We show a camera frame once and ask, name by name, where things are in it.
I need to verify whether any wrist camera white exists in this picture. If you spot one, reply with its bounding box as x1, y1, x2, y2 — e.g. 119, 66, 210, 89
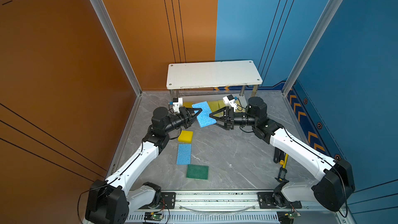
222, 94, 238, 111
170, 97, 183, 114

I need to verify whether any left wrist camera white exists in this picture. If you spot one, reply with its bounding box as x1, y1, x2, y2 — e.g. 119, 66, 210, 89
170, 97, 183, 114

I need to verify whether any small thick yellow sponge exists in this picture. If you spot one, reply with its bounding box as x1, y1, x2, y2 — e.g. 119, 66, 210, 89
178, 131, 193, 144

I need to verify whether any yellow black screwdriver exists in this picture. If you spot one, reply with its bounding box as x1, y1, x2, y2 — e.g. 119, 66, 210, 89
275, 153, 289, 182

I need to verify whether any yellow porous sponge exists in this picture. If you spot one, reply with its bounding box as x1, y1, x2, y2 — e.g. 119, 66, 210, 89
207, 101, 220, 112
218, 100, 226, 109

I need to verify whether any blue sponge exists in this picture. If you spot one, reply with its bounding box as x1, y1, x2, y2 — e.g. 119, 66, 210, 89
176, 144, 192, 165
192, 102, 216, 128

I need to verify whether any circuit board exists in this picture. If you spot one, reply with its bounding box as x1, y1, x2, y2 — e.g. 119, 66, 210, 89
277, 211, 301, 224
143, 212, 164, 224

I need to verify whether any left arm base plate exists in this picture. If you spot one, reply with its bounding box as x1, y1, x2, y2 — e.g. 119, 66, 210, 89
140, 192, 176, 210

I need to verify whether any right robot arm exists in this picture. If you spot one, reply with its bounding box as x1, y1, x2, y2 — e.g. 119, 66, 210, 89
209, 96, 355, 212

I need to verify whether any white two-tier shelf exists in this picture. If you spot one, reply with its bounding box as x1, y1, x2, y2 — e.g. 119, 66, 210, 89
166, 60, 263, 91

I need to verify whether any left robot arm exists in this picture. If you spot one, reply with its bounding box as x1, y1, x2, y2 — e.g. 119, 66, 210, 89
85, 107, 202, 224

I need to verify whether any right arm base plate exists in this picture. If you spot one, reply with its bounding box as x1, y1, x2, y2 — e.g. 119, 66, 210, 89
257, 191, 302, 209

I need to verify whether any left circuit board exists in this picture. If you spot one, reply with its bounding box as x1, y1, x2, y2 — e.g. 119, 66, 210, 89
143, 212, 164, 224

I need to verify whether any green scouring pad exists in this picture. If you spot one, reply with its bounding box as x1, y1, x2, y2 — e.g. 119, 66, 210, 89
186, 164, 209, 180

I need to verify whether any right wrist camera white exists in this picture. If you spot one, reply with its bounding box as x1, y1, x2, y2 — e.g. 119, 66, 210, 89
222, 94, 238, 111

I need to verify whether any right circuit board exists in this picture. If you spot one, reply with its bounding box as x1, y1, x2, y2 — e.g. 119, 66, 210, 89
277, 211, 301, 224

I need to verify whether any long yellow foam sponge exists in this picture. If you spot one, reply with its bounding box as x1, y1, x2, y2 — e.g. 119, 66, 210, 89
182, 102, 193, 108

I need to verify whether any cream yellow sponge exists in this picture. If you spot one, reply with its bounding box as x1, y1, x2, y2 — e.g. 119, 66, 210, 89
235, 100, 246, 113

